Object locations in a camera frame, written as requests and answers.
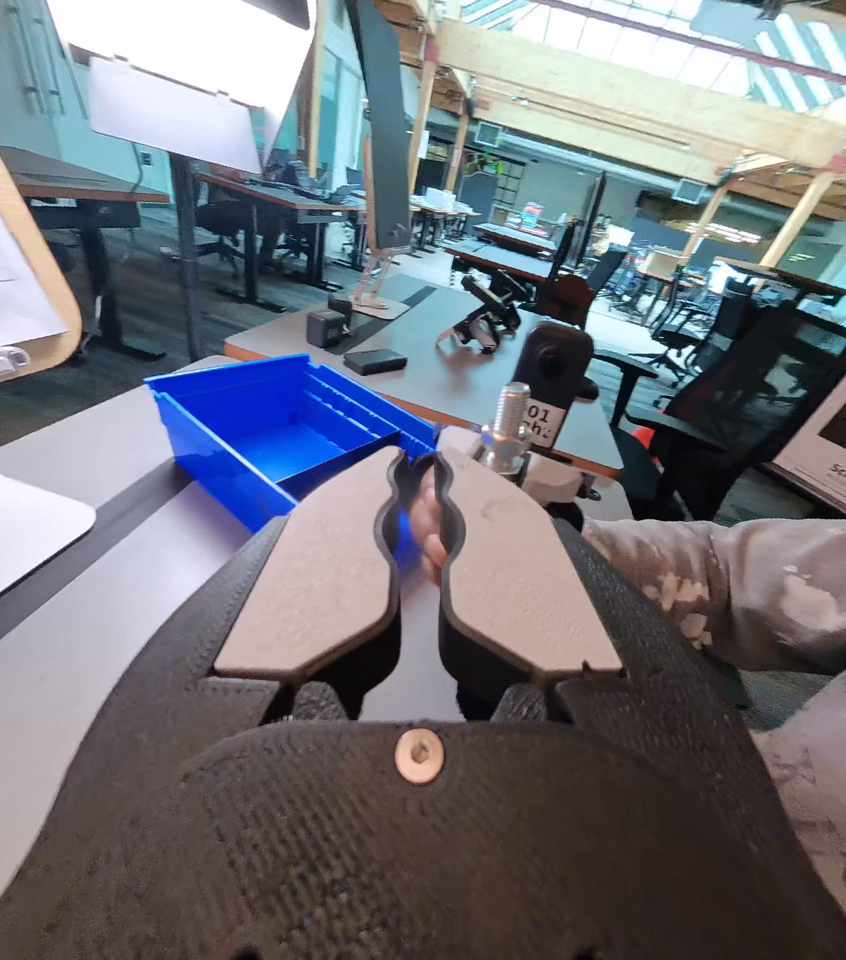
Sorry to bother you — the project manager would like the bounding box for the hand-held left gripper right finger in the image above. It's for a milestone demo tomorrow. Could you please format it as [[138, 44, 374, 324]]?
[[438, 447, 626, 710]]

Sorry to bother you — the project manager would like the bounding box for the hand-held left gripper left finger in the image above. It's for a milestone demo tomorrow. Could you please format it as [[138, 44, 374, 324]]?
[[213, 446, 403, 710]]

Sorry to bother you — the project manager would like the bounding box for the silver hex nut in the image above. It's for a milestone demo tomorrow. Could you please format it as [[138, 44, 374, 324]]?
[[481, 423, 534, 460]]

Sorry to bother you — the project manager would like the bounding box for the silver hex bolt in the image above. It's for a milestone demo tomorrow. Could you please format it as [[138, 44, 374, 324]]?
[[471, 381, 534, 472]]

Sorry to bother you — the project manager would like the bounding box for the blue plastic bin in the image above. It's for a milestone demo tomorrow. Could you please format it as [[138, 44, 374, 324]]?
[[145, 354, 439, 575]]

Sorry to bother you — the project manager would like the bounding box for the person's right forearm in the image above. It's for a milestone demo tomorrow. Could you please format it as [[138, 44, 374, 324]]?
[[580, 506, 846, 676]]

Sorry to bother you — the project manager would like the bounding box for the person's right hand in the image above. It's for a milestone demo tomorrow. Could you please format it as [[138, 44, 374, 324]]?
[[408, 463, 463, 588]]

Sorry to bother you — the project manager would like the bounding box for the brown chair back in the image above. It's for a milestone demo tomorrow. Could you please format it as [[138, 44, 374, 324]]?
[[539, 271, 598, 331]]

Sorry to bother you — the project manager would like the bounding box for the idle black gripper tool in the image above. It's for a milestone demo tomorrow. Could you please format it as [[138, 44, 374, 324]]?
[[435, 273, 523, 355]]

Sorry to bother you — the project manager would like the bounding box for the grey neighbouring desk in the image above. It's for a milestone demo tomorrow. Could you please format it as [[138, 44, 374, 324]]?
[[224, 283, 625, 477]]

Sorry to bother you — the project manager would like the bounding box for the black flat box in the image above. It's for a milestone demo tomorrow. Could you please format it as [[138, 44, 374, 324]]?
[[342, 348, 407, 376]]

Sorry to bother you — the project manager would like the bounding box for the row of black office chairs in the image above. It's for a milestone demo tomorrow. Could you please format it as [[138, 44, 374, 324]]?
[[595, 240, 739, 346]]

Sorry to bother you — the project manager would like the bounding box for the thin black monitor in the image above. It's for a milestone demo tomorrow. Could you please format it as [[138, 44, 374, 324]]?
[[552, 171, 610, 280]]

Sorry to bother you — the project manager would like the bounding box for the black cube adapter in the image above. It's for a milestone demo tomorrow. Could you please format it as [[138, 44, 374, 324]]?
[[306, 309, 350, 350]]

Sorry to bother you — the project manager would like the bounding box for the wooden board stand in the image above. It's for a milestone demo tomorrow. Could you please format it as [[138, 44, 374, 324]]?
[[351, 135, 412, 320]]

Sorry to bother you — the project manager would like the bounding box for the black mesh office chair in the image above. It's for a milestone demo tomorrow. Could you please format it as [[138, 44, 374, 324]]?
[[591, 288, 846, 526]]

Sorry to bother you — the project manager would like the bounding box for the green potted plant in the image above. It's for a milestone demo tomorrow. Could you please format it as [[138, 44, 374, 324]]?
[[468, 146, 525, 177]]

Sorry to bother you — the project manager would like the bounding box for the black tilted panel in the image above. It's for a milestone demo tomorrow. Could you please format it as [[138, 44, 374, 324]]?
[[344, 0, 415, 252]]

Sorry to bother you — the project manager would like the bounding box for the wooden-top office desk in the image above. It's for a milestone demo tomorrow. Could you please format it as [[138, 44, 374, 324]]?
[[194, 172, 364, 312], [0, 146, 170, 361]]

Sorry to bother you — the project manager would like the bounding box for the black light stand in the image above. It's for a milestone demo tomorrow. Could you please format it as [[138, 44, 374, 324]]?
[[168, 153, 206, 361]]

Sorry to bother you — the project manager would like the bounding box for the person's torso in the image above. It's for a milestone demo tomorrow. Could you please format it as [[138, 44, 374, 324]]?
[[749, 630, 846, 954]]

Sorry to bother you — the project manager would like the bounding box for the wooden document board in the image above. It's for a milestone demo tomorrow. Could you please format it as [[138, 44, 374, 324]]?
[[0, 51, 84, 400]]

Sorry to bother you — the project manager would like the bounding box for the studio light panel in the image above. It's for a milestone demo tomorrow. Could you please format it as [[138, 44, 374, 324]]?
[[44, 0, 319, 177]]

